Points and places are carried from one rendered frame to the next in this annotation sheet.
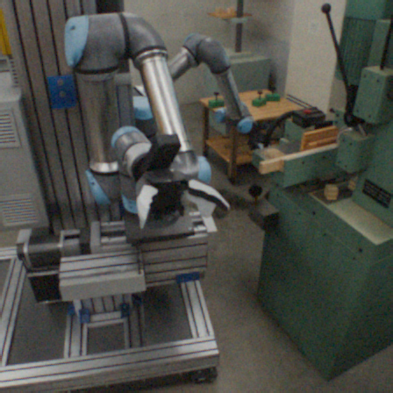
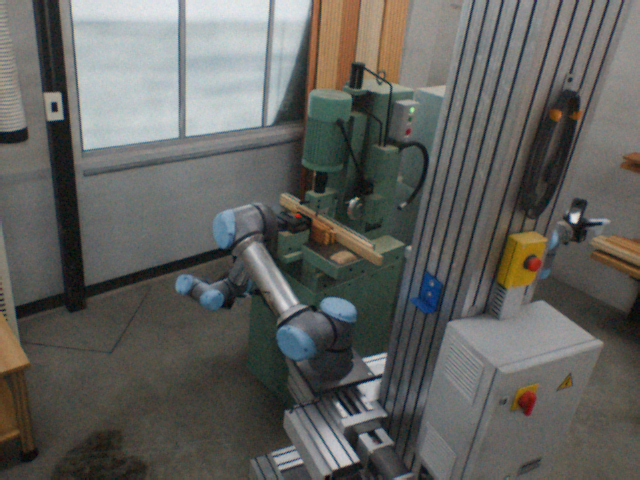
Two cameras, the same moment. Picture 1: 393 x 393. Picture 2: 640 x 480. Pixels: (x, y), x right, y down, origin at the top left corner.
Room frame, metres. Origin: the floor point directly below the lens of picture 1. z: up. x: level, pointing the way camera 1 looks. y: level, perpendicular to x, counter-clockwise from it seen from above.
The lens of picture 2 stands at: (2.13, 1.63, 2.05)
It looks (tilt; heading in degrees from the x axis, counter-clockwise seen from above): 27 degrees down; 252
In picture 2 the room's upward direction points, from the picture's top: 7 degrees clockwise
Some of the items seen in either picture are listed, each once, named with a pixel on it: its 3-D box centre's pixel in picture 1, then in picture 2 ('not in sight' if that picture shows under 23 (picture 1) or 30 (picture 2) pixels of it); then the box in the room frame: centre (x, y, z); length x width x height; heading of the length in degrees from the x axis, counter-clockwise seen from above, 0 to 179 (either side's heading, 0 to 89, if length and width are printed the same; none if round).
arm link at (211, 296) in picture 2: (228, 116); (211, 295); (1.91, -0.17, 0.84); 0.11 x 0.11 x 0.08; 29
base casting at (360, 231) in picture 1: (357, 196); (330, 247); (1.29, -0.65, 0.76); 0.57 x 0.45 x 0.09; 26
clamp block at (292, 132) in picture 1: (306, 131); (286, 236); (1.56, -0.48, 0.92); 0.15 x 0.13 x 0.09; 116
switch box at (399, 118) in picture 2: not in sight; (403, 120); (1.05, -0.61, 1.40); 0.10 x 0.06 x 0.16; 26
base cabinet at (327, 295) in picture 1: (337, 267); (320, 315); (1.29, -0.65, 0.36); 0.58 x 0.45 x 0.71; 26
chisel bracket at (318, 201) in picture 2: (352, 124); (321, 200); (1.38, -0.60, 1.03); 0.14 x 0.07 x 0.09; 26
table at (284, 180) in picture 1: (317, 148); (300, 240); (1.48, -0.52, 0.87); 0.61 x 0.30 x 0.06; 116
